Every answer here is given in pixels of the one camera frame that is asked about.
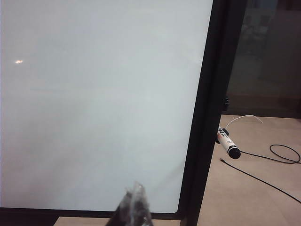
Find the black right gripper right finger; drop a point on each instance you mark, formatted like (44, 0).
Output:
(141, 207)

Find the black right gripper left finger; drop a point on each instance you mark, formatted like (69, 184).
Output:
(123, 212)

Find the white marker pen black cap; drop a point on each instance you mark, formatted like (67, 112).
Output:
(226, 144)

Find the whiteboard with black frame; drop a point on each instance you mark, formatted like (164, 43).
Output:
(94, 94)

